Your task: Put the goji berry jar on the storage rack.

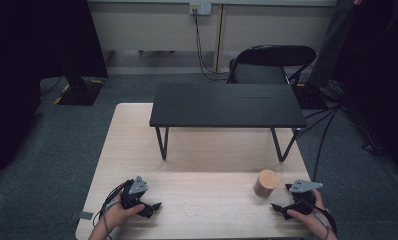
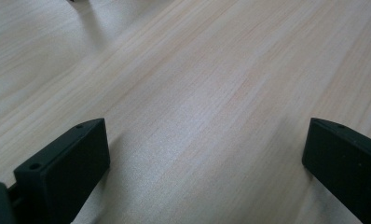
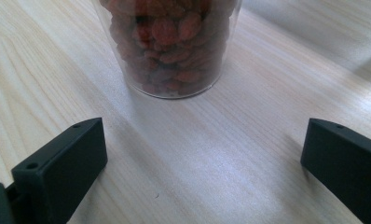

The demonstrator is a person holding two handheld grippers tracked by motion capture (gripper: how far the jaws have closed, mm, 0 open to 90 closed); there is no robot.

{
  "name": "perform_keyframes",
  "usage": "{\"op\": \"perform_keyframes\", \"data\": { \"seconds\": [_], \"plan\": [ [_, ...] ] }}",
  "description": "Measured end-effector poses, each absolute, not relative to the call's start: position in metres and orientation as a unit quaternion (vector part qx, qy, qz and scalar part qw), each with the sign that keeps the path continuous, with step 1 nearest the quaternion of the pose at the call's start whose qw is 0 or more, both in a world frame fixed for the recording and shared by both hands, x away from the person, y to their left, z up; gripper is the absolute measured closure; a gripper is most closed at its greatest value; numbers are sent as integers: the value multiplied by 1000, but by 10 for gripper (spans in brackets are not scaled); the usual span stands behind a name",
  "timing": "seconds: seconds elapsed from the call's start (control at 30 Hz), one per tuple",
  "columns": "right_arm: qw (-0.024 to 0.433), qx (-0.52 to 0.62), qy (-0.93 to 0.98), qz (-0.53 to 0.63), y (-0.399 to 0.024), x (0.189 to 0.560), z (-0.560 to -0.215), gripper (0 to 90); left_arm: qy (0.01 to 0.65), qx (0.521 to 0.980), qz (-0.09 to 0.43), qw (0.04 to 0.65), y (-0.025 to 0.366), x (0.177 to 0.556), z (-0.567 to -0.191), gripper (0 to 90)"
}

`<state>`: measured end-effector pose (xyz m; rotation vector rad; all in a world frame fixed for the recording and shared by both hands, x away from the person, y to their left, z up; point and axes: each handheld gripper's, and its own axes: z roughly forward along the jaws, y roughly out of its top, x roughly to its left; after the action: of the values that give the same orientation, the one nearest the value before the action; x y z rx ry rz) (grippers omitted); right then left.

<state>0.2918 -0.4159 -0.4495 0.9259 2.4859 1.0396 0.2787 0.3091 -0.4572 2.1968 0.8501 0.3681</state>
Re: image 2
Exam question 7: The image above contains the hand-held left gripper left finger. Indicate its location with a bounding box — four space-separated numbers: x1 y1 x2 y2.
13 118 111 224

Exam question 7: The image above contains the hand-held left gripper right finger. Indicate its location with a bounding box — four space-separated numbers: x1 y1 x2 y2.
301 117 371 224

